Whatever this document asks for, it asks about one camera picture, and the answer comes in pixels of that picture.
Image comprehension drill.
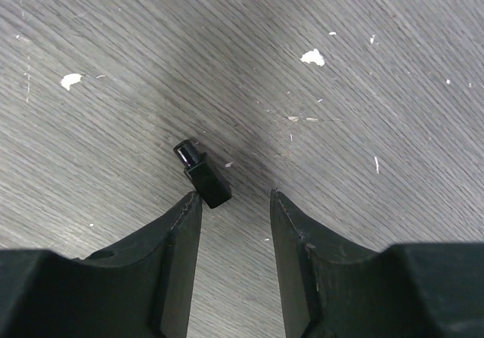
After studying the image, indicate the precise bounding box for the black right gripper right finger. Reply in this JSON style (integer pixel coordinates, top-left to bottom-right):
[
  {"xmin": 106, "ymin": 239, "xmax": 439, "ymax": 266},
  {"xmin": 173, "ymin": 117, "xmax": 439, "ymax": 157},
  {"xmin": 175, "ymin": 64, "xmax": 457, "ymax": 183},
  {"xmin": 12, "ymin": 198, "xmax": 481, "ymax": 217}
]
[{"xmin": 270, "ymin": 191, "xmax": 483, "ymax": 337}]

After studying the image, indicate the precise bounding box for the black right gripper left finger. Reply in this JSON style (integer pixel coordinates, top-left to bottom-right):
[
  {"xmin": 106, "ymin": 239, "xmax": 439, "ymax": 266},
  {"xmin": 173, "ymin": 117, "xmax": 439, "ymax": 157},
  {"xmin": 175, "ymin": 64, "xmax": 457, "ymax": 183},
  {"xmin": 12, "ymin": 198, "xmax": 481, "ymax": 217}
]
[{"xmin": 1, "ymin": 192, "xmax": 202, "ymax": 337}]

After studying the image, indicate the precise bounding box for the small black pen cap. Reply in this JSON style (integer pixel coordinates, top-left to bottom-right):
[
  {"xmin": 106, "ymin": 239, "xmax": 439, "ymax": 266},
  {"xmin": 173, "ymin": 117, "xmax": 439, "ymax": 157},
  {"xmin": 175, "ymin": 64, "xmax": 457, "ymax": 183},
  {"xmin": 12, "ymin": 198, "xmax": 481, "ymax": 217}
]
[{"xmin": 173, "ymin": 140, "xmax": 232, "ymax": 209}]

